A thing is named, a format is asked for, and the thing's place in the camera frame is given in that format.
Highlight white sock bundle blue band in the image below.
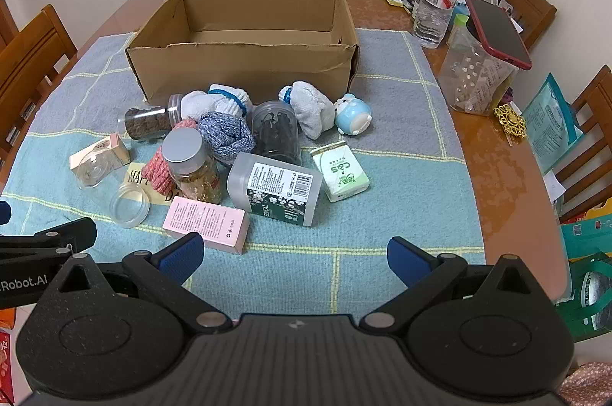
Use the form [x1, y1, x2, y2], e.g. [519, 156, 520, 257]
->
[180, 83, 253, 123]
[279, 80, 334, 140]

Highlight green tissue pack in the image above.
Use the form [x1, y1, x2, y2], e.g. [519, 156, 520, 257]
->
[310, 140, 372, 203]

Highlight yellow greeting card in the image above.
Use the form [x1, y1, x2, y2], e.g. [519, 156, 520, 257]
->
[125, 162, 179, 203]

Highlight green shopping bag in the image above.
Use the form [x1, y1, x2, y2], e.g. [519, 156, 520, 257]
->
[555, 219, 612, 333]

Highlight pink cardboard box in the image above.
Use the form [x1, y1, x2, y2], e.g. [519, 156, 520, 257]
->
[162, 197, 251, 255]

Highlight small green-lid bottle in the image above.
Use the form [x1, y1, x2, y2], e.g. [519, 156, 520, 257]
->
[448, 14, 472, 49]

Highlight brown cardboard box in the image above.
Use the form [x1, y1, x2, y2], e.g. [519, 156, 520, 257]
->
[125, 0, 360, 107]

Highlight wooden chair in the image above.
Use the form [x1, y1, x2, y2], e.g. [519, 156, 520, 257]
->
[0, 3, 78, 163]
[494, 0, 558, 49]
[553, 66, 612, 222]

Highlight pink knit sock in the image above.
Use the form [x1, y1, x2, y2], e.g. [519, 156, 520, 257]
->
[142, 119, 200, 195]

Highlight gold metal ornament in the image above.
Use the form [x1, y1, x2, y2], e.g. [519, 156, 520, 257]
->
[493, 103, 527, 145]

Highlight clear plastic lid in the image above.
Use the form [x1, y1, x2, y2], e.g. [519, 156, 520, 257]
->
[108, 183, 151, 229]

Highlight frosted bottle green label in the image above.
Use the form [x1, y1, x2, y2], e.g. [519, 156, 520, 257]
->
[226, 152, 326, 228]

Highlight blue checked towel mat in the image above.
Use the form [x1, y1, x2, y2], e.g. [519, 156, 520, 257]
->
[0, 28, 487, 316]

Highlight blue and white toy figure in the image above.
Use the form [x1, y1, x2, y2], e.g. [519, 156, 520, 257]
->
[333, 93, 373, 136]

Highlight clear plastic container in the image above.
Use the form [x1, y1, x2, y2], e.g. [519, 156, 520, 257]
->
[438, 28, 520, 117]

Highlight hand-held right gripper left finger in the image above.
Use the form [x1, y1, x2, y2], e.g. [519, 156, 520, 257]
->
[47, 231, 235, 333]

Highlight teal plastic packet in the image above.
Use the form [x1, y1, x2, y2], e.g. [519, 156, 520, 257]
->
[521, 72, 585, 174]

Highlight grey-lid jar golden contents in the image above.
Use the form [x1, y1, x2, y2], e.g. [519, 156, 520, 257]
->
[161, 127, 225, 205]

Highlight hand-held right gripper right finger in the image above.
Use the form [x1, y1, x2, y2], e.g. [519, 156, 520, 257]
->
[360, 236, 552, 333]

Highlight blue knit sock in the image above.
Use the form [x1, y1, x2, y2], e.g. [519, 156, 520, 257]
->
[198, 112, 256, 164]

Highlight clear plastic jar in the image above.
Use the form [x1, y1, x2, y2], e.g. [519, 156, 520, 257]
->
[76, 158, 116, 190]

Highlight clear jar with brown contents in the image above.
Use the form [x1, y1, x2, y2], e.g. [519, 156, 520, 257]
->
[124, 94, 185, 140]

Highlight red smartphone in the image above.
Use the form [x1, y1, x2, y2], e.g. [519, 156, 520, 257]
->
[466, 0, 533, 71]

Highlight clear jar with black clips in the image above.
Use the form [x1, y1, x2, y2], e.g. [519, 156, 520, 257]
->
[251, 100, 302, 166]

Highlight beige and pink box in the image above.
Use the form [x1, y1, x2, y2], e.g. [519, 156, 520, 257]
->
[69, 133, 131, 172]

